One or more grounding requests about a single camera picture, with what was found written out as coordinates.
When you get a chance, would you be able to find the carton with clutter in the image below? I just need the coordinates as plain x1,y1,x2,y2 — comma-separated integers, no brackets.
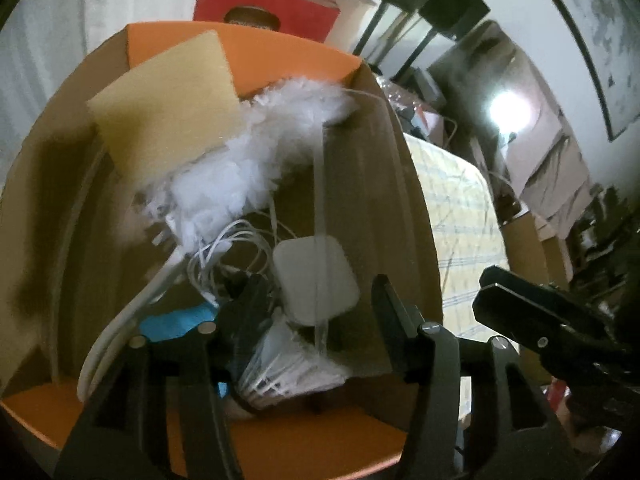
375,72,446,141

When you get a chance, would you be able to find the orange cardboard box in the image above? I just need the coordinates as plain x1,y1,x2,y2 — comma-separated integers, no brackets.
0,22,446,480

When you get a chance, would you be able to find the white square device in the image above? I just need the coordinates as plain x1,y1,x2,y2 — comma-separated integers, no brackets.
272,236,360,330

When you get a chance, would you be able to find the framed ink painting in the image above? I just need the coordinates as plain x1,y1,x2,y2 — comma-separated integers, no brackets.
529,0,640,142

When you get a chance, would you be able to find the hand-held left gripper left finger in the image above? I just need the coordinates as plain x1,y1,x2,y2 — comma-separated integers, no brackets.
54,274,273,480

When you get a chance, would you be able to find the brown sofa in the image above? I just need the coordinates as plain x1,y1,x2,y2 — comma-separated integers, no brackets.
427,20,601,241

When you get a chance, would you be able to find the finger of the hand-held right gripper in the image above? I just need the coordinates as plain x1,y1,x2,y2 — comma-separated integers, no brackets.
480,266,617,342
472,287,626,361

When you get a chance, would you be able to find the white shuttlecock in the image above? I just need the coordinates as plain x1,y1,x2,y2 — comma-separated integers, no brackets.
235,310,351,411

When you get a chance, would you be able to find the white curtain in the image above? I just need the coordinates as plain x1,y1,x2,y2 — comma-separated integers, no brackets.
0,0,206,126

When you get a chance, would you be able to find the brown carton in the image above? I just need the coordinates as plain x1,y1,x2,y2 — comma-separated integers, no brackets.
330,0,378,53

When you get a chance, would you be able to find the yellow plaid tablecloth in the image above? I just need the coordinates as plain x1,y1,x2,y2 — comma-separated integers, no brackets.
404,132,511,361

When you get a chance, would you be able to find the white cable bundle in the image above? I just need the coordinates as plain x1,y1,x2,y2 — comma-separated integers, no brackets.
187,217,301,306

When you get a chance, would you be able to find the white feather duster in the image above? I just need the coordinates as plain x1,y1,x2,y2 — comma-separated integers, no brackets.
77,76,358,403

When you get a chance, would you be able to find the clear plastic tube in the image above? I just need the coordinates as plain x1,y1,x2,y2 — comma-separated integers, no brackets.
310,87,403,358

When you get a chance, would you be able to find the yellow box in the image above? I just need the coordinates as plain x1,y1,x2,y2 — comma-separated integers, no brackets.
86,30,242,187

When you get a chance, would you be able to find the bright lamp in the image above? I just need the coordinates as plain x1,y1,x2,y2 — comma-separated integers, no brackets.
487,91,533,133

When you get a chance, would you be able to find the red paper bag with handles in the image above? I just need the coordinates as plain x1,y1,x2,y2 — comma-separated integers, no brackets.
194,0,341,43

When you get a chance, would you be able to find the open brown cardboard box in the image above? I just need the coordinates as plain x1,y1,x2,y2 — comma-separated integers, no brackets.
500,210,571,286

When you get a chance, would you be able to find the blue silicone funnel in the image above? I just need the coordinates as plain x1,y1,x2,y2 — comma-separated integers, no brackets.
140,307,231,398

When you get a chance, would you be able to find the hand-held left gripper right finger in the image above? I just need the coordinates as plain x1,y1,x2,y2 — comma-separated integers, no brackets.
371,274,586,480

